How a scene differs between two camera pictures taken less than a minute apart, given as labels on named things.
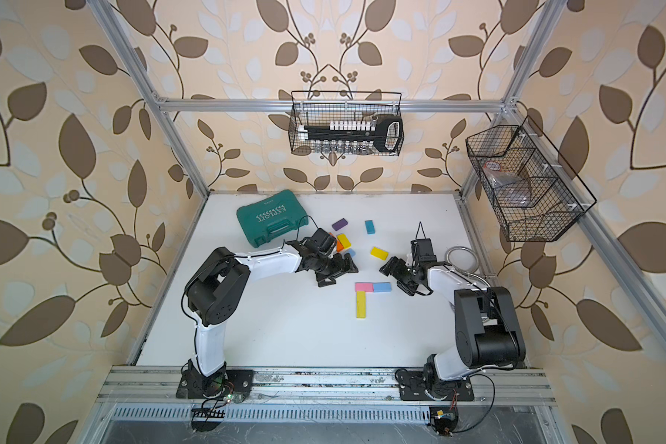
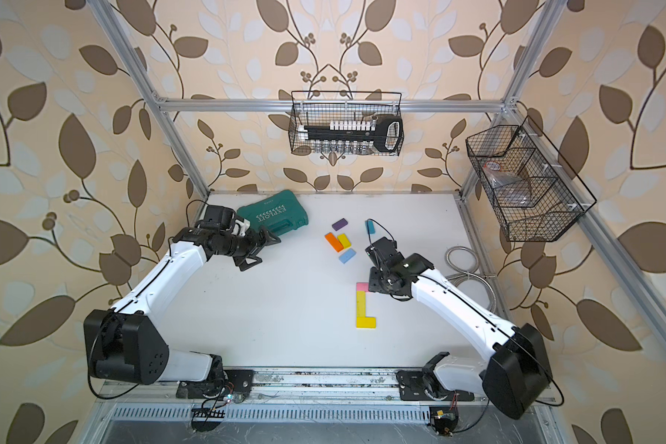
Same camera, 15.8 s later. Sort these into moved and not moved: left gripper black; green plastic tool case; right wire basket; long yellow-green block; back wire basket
Moved: left gripper black
Not moved: back wire basket; green plastic tool case; long yellow-green block; right wire basket
